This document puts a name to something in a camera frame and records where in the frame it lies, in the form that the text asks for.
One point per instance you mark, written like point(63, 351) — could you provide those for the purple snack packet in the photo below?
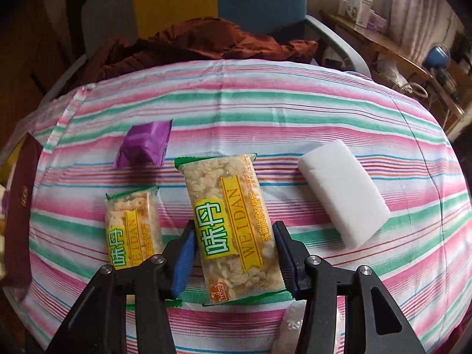
point(144, 143)

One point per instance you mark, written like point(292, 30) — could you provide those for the blue desk lamp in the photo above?
point(437, 58)

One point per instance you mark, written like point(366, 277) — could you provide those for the white sponge block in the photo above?
point(343, 199)

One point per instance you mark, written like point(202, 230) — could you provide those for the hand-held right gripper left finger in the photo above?
point(183, 265)

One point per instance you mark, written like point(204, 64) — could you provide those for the pink white packet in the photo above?
point(291, 325)

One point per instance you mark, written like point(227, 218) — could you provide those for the white carton box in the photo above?
point(356, 4)

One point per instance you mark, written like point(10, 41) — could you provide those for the yellow rice cracker packet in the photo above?
point(125, 215)
point(228, 206)

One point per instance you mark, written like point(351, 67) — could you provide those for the white plastic bag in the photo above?
point(391, 70)

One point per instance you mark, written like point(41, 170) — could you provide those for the striped bedsheet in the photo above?
point(258, 118)

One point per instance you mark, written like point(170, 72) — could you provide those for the wooden desk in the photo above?
point(379, 46)

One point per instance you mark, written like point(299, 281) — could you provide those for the pink tissue box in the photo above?
point(378, 21)

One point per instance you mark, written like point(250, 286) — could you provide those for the red-brown blanket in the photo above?
point(206, 44)

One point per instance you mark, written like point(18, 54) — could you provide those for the dark red box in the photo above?
point(19, 210)

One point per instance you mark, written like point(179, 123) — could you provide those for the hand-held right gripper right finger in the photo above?
point(287, 265)

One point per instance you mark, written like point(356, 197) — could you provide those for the pink patterned curtain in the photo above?
point(420, 11)

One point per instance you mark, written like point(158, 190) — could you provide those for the grey bed rail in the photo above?
point(339, 40)

